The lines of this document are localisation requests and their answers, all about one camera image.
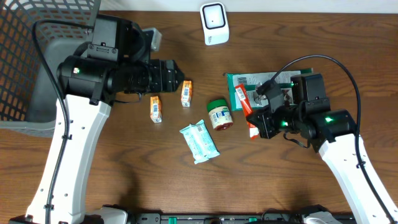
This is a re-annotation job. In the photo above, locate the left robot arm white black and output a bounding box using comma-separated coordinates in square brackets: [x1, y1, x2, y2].
[10, 15, 184, 223]

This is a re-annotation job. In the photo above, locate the red snack stick packet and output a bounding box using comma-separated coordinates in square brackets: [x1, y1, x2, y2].
[235, 84, 258, 139]

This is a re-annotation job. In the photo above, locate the white barcode scanner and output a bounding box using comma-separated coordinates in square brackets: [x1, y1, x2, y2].
[200, 2, 229, 45]

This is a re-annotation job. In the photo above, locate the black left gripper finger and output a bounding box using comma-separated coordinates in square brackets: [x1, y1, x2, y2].
[176, 72, 185, 89]
[172, 60, 183, 74]

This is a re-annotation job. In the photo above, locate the grey plastic mesh basket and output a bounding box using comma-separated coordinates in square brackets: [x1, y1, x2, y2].
[1, 0, 101, 138]

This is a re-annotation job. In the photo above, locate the green 3M glove package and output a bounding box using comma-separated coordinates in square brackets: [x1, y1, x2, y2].
[226, 67, 314, 112]

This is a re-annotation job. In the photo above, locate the mint green wipes pack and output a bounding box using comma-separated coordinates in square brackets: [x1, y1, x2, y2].
[180, 119, 220, 164]

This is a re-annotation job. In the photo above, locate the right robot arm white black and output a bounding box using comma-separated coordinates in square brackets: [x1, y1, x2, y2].
[247, 73, 397, 223]

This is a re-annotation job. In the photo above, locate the green lid spice jar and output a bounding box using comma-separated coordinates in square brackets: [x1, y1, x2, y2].
[206, 99, 233, 131]

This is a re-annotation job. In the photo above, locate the orange small carton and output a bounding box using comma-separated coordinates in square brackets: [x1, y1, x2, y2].
[181, 80, 193, 107]
[150, 96, 162, 123]

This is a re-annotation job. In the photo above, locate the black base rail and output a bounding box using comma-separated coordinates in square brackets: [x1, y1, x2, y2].
[132, 212, 303, 224]

